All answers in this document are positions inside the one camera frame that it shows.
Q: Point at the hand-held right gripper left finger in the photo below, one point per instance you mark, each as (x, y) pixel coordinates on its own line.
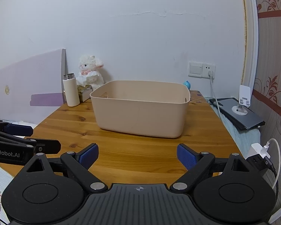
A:
(89, 155)

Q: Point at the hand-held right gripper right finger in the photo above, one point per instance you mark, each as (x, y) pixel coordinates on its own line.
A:
(187, 157)

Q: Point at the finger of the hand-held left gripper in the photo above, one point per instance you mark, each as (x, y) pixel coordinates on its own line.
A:
(18, 130)
(46, 146)

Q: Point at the beige plastic storage bin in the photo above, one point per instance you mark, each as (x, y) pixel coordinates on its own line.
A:
(140, 112)

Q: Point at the white bedding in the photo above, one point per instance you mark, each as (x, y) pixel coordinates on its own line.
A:
(2, 175)

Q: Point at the cream round sticker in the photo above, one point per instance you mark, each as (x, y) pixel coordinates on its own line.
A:
(6, 89)

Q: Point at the purple and white board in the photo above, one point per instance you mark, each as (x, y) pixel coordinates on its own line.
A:
(25, 79)

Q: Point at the light blue blanket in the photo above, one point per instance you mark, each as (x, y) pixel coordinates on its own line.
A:
(238, 140)

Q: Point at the white thermos bottle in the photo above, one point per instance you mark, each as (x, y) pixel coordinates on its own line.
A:
(71, 91)

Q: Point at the gold patterned tissue box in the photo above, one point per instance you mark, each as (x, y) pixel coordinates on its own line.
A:
(84, 95)

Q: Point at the black flat device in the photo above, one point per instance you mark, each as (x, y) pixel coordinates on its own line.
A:
(214, 102)

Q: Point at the purple flower table mat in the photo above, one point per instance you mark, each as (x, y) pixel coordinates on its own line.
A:
(197, 96)

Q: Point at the white power adapter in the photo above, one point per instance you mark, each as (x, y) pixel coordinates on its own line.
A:
(256, 151)

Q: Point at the small blue round toy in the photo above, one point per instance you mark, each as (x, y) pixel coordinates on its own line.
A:
(186, 85)

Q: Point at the black charger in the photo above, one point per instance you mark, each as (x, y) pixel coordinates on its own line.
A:
(260, 165)

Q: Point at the white tissue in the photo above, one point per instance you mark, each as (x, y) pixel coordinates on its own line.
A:
(83, 78)

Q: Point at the white phone stand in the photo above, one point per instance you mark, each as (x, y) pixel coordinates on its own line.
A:
(244, 93)

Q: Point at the white power plug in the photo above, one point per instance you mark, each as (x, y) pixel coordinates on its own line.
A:
(210, 74)

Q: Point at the white plush sheep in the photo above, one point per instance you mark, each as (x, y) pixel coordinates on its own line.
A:
(90, 63)

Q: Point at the white wall switch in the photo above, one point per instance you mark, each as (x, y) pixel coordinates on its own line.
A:
(195, 69)

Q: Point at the white wall outlet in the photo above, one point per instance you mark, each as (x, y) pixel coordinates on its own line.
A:
(209, 66)

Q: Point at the white door frame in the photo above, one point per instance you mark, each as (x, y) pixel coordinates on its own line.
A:
(250, 28)

